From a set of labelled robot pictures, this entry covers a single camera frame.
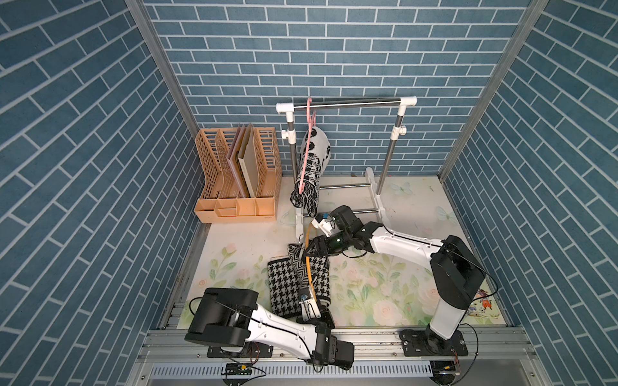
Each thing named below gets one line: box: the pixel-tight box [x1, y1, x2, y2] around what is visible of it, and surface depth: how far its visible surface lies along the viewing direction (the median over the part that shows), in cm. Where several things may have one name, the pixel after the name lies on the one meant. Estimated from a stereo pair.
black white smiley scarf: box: [289, 126, 332, 217], surface depth 86 cm
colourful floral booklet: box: [461, 283, 507, 326], surface depth 82 cm
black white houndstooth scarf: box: [267, 243, 332, 319], surface depth 84 cm
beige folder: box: [238, 123, 260, 198], surface depth 96 cm
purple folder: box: [226, 124, 251, 199], surface depth 93 cm
